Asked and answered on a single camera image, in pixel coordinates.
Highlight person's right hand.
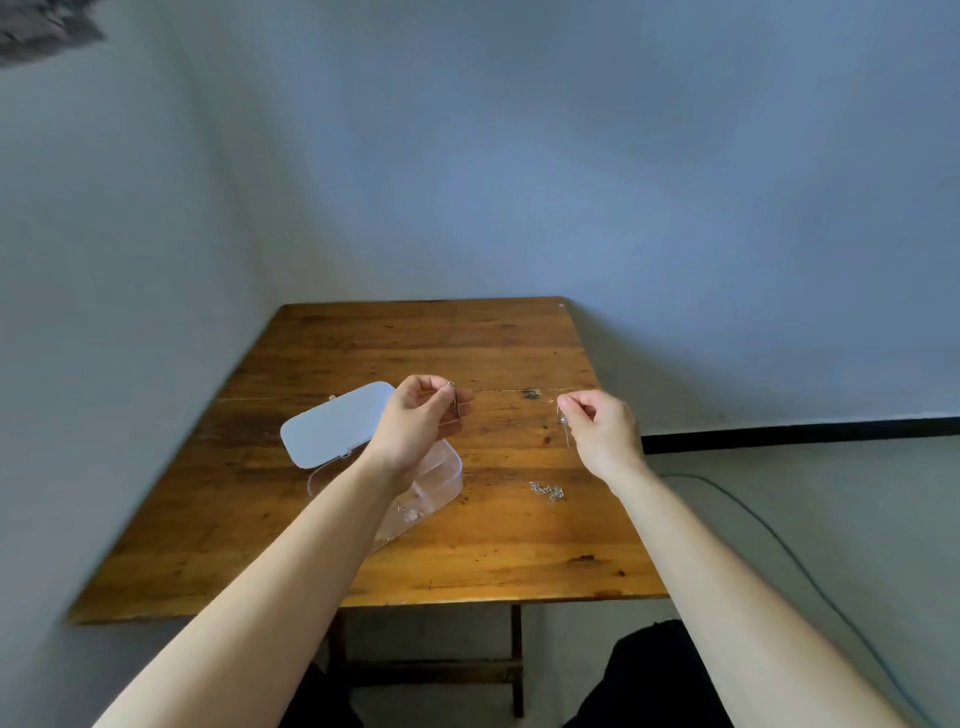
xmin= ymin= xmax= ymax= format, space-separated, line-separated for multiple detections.
xmin=556 ymin=389 xmax=650 ymax=496

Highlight person's left hand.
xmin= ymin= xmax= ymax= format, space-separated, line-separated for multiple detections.
xmin=359 ymin=374 xmax=476 ymax=496

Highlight clear plastic box white lid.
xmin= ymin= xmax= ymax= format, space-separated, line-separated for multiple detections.
xmin=279 ymin=380 xmax=465 ymax=555

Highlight person's right forearm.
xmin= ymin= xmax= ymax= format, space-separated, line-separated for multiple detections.
xmin=611 ymin=461 xmax=913 ymax=728

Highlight person's left forearm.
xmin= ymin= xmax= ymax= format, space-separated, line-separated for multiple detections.
xmin=93 ymin=449 xmax=410 ymax=728

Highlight person's black trousers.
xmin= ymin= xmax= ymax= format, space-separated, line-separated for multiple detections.
xmin=277 ymin=618 xmax=736 ymax=728

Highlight wooden folding table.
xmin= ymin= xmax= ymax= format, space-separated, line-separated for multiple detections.
xmin=67 ymin=296 xmax=669 ymax=720

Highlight beige patterned curtain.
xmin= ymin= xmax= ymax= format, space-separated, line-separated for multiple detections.
xmin=0 ymin=0 xmax=106 ymax=70

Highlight grey power cable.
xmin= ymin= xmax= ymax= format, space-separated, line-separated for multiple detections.
xmin=656 ymin=472 xmax=939 ymax=728

